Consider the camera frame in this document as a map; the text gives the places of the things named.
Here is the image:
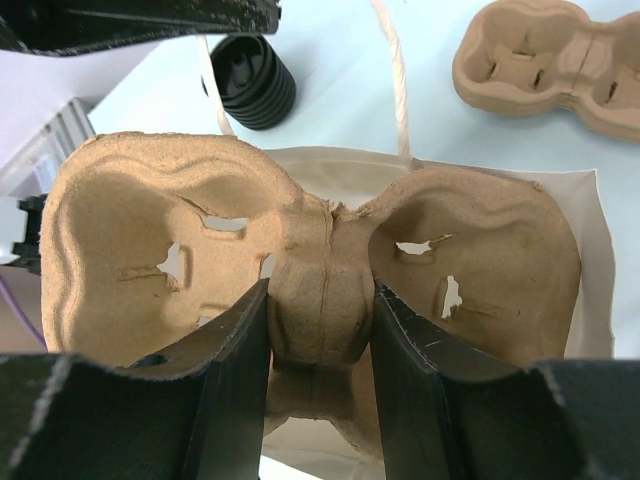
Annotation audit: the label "light blue paper bag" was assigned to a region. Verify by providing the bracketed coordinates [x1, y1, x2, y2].
[197, 0, 616, 480]

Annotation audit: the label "brown pulp cup carrier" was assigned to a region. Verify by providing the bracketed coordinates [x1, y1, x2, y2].
[40, 132, 581, 459]

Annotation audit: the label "stacked brown pulp carriers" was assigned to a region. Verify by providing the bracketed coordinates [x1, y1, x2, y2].
[452, 1, 639, 142]

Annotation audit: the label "stack of black lids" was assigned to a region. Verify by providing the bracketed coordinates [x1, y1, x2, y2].
[197, 35, 296, 135]

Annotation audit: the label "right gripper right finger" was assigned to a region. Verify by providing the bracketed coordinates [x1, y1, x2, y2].
[370, 284, 639, 479]

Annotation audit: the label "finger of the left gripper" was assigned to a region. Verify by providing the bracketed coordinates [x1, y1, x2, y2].
[1, 0, 281, 55]

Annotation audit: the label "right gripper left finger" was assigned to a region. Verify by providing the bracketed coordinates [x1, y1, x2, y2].
[1, 280, 270, 479]

